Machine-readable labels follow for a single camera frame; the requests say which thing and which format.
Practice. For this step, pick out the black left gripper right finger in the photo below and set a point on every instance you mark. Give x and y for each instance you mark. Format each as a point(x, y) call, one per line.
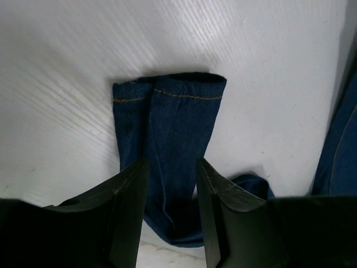
point(242, 230)

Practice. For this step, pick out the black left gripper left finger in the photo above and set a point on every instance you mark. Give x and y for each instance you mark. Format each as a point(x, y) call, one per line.
point(98, 228)

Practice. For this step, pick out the dark blue denim trousers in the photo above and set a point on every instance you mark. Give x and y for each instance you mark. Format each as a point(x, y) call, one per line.
point(169, 119)

